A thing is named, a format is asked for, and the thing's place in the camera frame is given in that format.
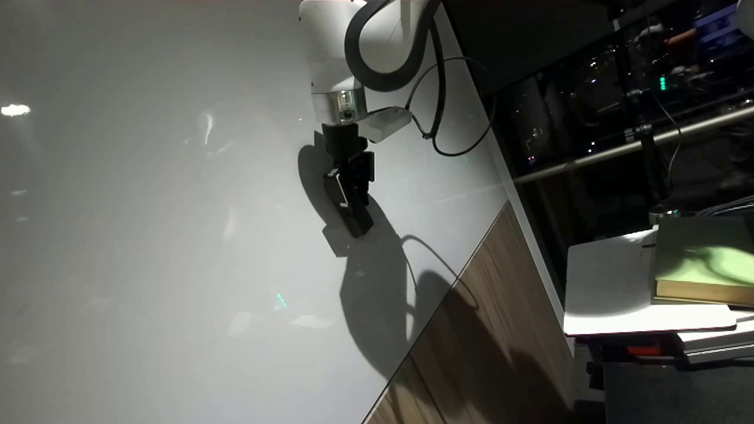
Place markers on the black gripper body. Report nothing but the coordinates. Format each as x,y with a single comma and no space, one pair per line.
345,143

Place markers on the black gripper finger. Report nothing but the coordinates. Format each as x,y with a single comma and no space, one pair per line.
339,186
361,185

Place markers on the black whiteboard eraser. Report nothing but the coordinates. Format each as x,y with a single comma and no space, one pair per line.
356,220

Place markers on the large glossy whiteboard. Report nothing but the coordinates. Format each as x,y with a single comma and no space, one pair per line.
156,237

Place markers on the black equipment rack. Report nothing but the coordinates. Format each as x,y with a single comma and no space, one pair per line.
597,79

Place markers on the silver metal rod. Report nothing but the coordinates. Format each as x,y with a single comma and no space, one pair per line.
627,146

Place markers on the small red object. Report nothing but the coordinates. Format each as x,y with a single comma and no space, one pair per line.
649,351

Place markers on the green hardcover book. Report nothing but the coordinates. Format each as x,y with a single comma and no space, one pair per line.
703,271

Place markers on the gray paper stack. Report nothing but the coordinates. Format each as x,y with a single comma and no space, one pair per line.
720,341

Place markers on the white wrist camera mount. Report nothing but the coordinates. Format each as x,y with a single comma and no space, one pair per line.
387,125

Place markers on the brown wooden wall panel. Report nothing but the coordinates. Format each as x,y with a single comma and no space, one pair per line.
487,345

